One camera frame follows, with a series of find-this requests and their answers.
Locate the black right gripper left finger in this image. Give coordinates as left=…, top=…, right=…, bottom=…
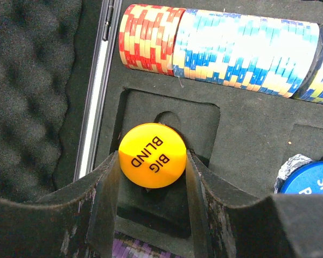
left=0, top=153, right=121, bottom=257

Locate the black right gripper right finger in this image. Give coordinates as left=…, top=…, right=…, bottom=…
left=186, top=151, right=323, bottom=257

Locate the orange big blind button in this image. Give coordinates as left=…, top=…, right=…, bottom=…
left=118, top=123, right=186, bottom=189

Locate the blue small blind button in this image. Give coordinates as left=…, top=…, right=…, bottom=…
left=279, top=161, right=323, bottom=195

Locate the black poker chip case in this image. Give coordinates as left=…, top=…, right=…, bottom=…
left=0, top=0, right=323, bottom=258

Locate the blue green poker chip stack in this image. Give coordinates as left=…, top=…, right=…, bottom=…
left=293, top=24, right=323, bottom=104

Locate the purple chip row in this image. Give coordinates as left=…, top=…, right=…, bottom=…
left=112, top=239, right=180, bottom=258

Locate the orange blue chip stack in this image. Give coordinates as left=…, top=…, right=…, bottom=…
left=172, top=9, right=319, bottom=98

